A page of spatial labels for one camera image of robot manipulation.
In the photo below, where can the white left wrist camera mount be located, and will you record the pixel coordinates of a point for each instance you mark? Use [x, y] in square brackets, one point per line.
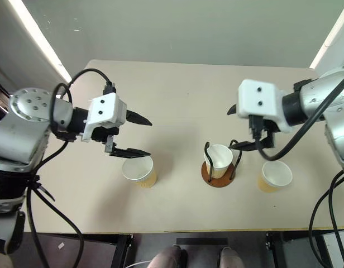
[107, 109]

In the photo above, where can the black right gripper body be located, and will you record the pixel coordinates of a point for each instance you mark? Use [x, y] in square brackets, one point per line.
[262, 127]

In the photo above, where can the black tape strip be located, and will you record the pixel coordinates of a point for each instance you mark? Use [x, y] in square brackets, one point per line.
[201, 241]

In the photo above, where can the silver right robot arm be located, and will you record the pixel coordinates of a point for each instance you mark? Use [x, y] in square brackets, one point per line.
[314, 95]

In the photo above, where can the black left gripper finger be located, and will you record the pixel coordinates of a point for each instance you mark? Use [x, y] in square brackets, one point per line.
[130, 153]
[137, 118]

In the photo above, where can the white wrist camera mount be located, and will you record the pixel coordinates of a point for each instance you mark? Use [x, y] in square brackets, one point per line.
[107, 109]
[258, 97]

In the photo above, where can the black zip tie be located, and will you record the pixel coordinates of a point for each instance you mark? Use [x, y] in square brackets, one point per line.
[45, 193]

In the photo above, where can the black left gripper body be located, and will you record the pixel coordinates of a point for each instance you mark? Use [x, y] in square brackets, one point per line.
[103, 134]

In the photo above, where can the tan ribbed paper cup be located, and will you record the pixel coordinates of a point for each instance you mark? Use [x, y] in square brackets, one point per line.
[137, 169]
[276, 174]
[220, 157]

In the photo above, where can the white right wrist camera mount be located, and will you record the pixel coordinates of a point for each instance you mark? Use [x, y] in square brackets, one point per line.
[258, 97]

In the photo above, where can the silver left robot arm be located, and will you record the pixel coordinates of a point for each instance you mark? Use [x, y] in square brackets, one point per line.
[18, 134]

